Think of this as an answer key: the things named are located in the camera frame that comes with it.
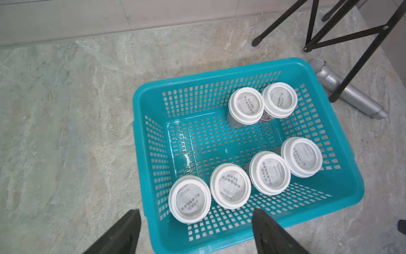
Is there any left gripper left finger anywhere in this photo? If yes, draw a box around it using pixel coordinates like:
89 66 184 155
84 209 142 254

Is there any silver metal cylinder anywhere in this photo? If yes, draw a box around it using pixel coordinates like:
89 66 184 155
308 58 389 120

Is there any black perforated music stand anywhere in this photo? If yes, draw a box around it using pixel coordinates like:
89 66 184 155
251 0 406 103

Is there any yogurt cup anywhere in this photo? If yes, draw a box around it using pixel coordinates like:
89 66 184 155
168 175 211 224
260 82 298 123
248 151 291 196
209 163 252 210
281 137 323 178
227 87 264 128

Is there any teal plastic basket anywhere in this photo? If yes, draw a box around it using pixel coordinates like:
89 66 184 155
133 58 365 254

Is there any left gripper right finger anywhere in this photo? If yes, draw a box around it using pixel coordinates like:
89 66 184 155
252 208 309 254

